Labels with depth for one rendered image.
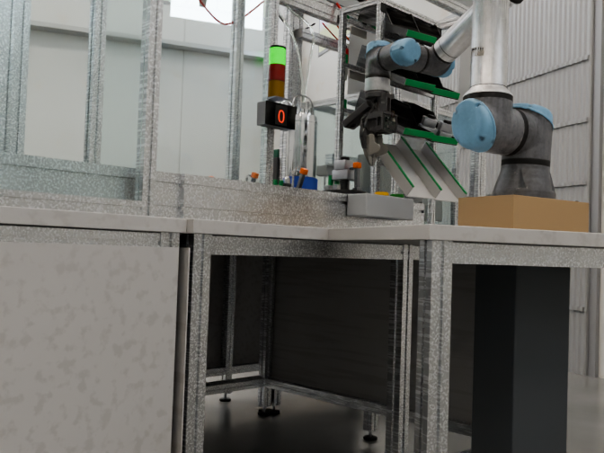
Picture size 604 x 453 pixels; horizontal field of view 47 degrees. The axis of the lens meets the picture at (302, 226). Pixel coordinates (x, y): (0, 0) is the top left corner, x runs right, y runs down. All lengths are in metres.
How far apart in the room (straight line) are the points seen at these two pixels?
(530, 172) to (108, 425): 1.10
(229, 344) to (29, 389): 2.51
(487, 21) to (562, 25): 4.08
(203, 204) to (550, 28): 4.65
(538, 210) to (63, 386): 1.08
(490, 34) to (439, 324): 0.73
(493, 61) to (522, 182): 0.29
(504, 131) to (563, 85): 4.00
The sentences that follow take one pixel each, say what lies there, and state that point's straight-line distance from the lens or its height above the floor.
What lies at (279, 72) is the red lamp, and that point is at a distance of 2.13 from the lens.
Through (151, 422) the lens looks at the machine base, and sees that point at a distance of 1.47.
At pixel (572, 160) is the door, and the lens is 5.50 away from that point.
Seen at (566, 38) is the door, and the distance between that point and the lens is 5.76.
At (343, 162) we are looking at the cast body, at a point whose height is 1.08.
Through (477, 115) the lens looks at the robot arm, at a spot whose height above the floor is 1.13.
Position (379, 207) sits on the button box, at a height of 0.93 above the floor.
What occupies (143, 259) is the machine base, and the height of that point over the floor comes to 0.77.
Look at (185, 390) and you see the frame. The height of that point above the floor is 0.51.
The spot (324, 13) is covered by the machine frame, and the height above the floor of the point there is 2.02.
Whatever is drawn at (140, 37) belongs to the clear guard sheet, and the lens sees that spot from 1.49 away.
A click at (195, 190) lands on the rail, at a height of 0.93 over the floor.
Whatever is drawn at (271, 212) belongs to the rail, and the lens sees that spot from 1.69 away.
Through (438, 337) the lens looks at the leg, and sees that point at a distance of 1.34.
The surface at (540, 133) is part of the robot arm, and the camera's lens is 1.78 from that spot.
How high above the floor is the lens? 0.80
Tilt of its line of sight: 2 degrees up
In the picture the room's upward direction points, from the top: 2 degrees clockwise
